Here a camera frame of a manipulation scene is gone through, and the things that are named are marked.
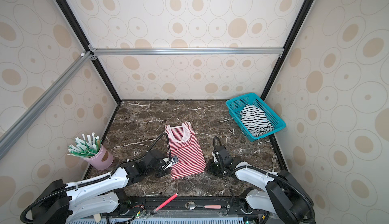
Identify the pink cup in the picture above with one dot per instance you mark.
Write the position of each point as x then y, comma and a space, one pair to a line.
102, 160

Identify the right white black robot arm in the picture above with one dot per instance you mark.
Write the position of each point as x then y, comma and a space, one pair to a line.
273, 192

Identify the left black corner post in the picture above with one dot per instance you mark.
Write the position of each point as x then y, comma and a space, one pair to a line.
77, 29

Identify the horizontal aluminium back rail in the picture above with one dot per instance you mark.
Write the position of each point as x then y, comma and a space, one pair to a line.
188, 51

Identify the diagonal aluminium left rail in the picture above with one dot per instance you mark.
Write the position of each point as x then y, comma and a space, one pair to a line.
26, 120

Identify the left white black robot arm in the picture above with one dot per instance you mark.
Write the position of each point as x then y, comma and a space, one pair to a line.
62, 203

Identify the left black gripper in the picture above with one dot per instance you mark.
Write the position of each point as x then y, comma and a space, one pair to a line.
162, 174

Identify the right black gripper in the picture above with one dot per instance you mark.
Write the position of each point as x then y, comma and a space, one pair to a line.
209, 168

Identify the red white striped tank top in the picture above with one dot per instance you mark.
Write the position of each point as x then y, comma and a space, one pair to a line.
184, 144

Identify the right black corner post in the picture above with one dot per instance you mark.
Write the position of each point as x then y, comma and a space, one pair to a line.
301, 16

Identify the teal plastic basket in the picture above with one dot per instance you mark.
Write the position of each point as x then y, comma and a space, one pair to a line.
236, 104

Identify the pink marker pen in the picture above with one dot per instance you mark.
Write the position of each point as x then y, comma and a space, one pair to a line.
157, 209

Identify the pink handled metal spoon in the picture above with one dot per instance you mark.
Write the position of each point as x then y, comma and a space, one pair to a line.
192, 205

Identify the black white striped tank top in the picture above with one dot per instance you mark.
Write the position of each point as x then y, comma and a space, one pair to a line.
255, 121

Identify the black corner post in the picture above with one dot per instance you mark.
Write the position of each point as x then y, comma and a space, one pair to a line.
77, 29
301, 16

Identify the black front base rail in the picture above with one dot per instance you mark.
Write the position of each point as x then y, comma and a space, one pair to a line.
135, 206

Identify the green white straws bundle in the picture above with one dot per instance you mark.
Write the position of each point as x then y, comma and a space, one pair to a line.
86, 147

